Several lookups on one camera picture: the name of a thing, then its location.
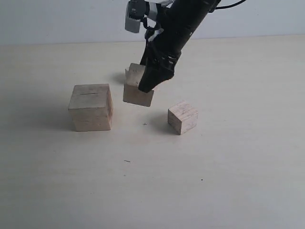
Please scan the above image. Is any second largest wooden cube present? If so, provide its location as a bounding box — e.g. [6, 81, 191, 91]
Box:
[123, 63, 154, 107]

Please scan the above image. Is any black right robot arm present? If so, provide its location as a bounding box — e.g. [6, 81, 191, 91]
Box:
[138, 0, 219, 93]

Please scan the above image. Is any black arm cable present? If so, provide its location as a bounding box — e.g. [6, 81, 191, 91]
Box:
[209, 0, 248, 12]

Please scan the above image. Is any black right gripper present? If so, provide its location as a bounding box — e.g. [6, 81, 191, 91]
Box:
[138, 0, 214, 93]

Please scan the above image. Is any third largest wooden cube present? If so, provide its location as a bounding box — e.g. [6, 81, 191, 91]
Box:
[167, 101, 198, 135]

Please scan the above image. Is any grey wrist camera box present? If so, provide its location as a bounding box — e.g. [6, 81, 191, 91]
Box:
[125, 0, 158, 33]

